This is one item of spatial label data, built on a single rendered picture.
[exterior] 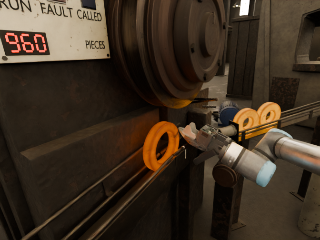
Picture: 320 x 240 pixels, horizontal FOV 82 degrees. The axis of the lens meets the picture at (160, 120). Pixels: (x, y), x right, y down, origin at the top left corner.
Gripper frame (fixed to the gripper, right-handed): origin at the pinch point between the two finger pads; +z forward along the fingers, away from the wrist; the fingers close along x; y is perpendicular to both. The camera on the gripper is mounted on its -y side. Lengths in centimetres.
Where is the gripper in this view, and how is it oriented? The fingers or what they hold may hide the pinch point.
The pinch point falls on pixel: (180, 130)
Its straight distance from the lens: 80.8
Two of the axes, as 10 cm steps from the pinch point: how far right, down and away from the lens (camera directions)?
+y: 2.2, -8.4, -4.9
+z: -7.8, -4.5, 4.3
